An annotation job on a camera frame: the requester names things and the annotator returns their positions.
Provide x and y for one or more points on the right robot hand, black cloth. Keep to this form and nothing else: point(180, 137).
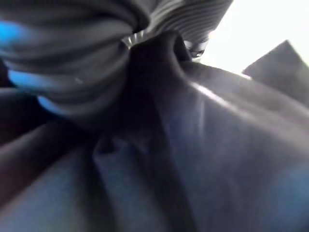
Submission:
point(72, 48)

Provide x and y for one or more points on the dark blue-grey laundry cloth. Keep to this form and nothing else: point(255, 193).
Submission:
point(183, 149)

